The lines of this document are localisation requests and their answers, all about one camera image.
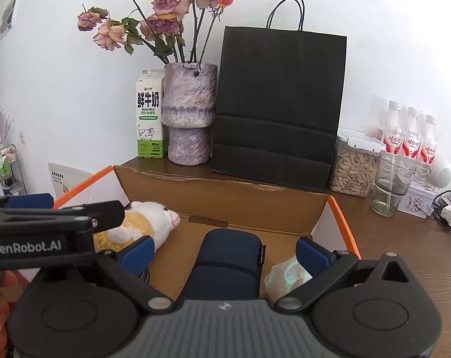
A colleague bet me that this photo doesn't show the white desk calendar card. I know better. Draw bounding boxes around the white desk calendar card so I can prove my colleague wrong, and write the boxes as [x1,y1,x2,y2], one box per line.
[47,162,96,199]

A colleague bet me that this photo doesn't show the pale dried grass sprig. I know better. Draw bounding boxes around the pale dried grass sprig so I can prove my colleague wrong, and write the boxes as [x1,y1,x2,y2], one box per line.
[0,95,16,147]

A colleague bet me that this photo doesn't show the iridescent packet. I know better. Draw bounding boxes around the iridescent packet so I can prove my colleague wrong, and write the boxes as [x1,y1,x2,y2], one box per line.
[265,255,314,303]

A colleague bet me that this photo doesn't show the white and yellow plush sheep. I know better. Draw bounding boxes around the white and yellow plush sheep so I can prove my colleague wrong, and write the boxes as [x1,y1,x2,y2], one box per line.
[93,200,181,255]

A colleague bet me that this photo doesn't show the wire desk rack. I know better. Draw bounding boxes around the wire desk rack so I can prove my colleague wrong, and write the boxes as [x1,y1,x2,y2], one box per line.
[0,143,27,197]

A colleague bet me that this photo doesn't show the orange-edged cardboard box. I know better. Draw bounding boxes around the orange-edged cardboard box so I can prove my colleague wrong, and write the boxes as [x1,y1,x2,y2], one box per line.
[52,165,361,303]

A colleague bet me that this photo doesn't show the white round speaker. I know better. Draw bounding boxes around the white round speaker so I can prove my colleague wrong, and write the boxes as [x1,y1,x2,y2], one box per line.
[416,155,451,188]

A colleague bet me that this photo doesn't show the clear seed container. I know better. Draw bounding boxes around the clear seed container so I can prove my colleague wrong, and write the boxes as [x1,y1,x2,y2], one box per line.
[328,129,386,197]

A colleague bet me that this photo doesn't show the red label water bottle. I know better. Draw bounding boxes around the red label water bottle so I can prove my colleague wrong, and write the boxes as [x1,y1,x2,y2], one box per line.
[419,114,440,165]
[397,106,422,159]
[376,100,403,154]

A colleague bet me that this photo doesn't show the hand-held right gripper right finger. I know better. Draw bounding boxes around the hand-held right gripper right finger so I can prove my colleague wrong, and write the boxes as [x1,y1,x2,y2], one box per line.
[276,236,421,312]

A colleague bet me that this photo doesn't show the person's left hand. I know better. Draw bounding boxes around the person's left hand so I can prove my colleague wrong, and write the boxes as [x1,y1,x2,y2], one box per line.
[0,270,20,358]

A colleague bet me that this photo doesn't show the navy blue fabric pouch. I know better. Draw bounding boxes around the navy blue fabric pouch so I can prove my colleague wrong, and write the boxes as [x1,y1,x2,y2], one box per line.
[179,229,266,301]

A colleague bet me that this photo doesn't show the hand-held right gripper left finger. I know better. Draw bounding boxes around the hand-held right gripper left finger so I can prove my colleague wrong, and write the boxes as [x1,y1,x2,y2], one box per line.
[39,236,176,312]

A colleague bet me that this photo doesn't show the black paper bag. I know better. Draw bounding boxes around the black paper bag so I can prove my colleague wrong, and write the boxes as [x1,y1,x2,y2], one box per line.
[211,0,348,195]

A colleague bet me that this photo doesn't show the purple textured vase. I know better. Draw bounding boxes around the purple textured vase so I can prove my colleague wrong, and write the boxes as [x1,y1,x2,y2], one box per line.
[162,61,219,166]

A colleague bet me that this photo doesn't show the stacked clear glasses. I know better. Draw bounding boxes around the stacked clear glasses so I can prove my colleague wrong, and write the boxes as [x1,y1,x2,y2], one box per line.
[371,154,417,217]

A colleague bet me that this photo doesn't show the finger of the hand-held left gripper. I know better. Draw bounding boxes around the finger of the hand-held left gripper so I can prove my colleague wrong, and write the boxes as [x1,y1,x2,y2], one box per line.
[0,200,126,234]
[0,193,55,211]

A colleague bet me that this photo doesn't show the bunch of dried pink roses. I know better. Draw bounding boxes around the bunch of dried pink roses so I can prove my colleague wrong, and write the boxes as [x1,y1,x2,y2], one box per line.
[76,0,234,66]

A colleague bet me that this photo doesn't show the white printed tin box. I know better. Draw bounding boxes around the white printed tin box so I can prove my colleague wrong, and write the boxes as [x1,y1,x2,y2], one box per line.
[397,181,441,218]

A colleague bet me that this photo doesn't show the white and green milk carton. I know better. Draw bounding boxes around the white and green milk carton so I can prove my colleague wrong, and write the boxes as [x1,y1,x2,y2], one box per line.
[135,68,166,159]

